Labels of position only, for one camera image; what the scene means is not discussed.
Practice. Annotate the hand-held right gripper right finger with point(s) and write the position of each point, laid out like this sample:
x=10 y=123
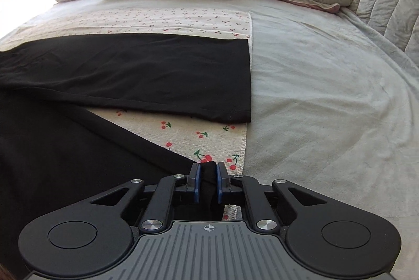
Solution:
x=219 y=183

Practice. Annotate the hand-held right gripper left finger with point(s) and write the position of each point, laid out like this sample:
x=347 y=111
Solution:
x=196 y=182

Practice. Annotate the black pants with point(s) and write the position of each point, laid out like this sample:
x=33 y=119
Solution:
x=131 y=70

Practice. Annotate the cherry print white cloth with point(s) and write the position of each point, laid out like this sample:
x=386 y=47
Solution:
x=196 y=139

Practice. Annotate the grey bed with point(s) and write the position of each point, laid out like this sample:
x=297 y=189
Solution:
x=314 y=90

